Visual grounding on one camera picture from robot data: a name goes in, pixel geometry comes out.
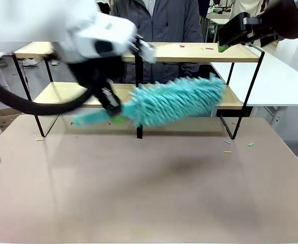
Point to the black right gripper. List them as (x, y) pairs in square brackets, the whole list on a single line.
[(288, 20)]

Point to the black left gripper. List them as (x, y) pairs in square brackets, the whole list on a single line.
[(100, 71)]

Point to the teal chenille duster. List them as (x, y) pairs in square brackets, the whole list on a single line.
[(176, 99)]

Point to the person's left forearm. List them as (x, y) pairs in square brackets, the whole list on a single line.
[(193, 33)]

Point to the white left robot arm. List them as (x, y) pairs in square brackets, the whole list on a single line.
[(37, 20)]

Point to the white background desk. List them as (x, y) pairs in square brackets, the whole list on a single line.
[(219, 20)]

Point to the wooden two-tier shelf rack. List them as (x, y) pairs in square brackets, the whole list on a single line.
[(139, 132)]

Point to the wooden shelf board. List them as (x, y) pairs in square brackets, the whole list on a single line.
[(60, 94), (189, 54)]

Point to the large white table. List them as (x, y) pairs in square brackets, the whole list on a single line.
[(278, 84)]

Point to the white sneaker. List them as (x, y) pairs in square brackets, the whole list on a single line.
[(30, 62), (54, 62)]

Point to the person in grey jacket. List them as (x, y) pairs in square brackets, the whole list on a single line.
[(164, 25)]

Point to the cardboard box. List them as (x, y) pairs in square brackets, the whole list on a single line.
[(6, 119)]

